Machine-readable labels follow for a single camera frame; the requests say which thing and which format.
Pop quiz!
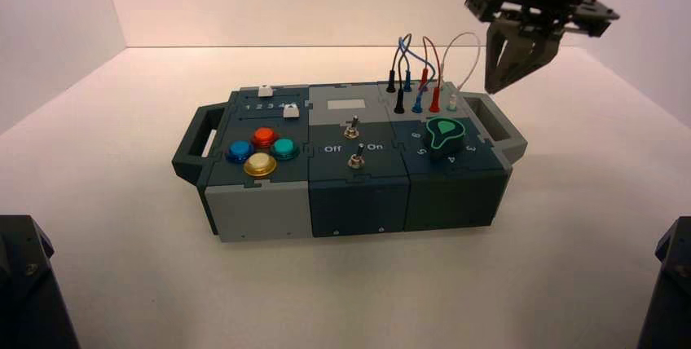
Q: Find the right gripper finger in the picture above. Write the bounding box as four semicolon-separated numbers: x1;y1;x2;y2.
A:
499;28;566;92
484;21;519;95

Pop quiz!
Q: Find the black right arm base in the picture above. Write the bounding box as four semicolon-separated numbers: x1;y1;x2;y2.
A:
636;215;691;349

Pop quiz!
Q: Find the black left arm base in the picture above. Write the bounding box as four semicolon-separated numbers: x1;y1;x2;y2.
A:
0;214;81;349

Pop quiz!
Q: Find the black rotary knob green pointer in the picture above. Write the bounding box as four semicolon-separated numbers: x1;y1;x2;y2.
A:
425;117;467;161

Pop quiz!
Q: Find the grey and dark green control box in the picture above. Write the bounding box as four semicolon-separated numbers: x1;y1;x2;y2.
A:
171;84;529;243

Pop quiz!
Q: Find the red push button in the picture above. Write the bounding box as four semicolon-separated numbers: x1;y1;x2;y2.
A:
252;127;279;150

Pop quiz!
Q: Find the blue push button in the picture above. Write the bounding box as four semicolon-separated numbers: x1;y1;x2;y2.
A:
225;140;256;165

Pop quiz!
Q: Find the teal push button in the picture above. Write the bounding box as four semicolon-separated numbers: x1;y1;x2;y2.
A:
269;138;300;161

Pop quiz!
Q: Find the yellow push button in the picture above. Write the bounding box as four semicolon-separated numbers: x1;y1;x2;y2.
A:
243;152;278;179

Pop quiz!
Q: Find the white jumper cable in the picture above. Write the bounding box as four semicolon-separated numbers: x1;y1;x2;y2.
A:
438;31;482;113

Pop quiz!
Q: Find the red jumper cable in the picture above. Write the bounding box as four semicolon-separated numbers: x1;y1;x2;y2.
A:
418;36;446;114

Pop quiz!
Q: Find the black jumper cable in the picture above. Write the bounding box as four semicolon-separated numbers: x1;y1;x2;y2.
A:
385;33;413;115

